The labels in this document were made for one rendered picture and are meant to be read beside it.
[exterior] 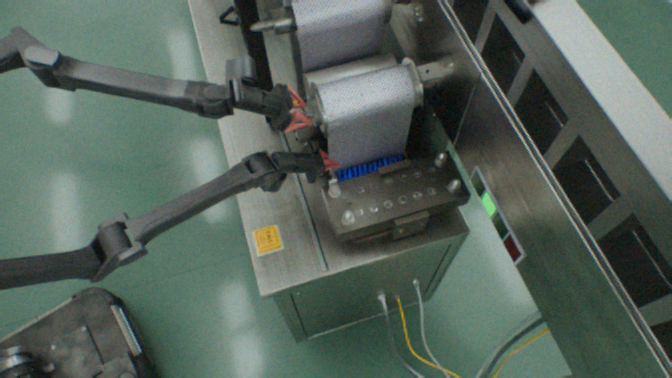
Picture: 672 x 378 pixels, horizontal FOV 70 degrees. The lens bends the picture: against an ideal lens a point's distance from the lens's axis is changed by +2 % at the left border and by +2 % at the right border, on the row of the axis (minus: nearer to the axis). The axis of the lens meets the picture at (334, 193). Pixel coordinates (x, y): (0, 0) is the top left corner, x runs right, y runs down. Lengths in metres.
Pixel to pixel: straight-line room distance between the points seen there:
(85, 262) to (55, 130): 2.07
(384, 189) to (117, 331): 1.35
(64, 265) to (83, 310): 1.17
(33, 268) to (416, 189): 0.95
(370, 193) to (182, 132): 1.72
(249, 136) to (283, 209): 0.31
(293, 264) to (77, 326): 1.17
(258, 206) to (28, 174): 1.84
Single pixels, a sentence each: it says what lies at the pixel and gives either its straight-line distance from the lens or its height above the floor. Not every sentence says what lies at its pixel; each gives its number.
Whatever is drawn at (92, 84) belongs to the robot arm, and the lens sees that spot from 1.21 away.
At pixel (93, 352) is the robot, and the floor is 0.26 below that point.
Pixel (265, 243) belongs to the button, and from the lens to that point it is 1.43.
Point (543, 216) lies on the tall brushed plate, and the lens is 1.04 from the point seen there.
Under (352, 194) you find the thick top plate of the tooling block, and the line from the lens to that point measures 1.36.
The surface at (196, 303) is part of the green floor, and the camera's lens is 2.42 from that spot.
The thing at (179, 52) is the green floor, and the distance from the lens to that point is 3.31.
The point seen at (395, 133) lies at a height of 1.14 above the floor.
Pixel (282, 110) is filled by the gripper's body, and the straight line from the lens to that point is 1.15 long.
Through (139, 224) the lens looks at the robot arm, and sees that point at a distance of 1.19.
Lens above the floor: 2.24
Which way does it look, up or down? 62 degrees down
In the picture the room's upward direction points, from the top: 3 degrees counter-clockwise
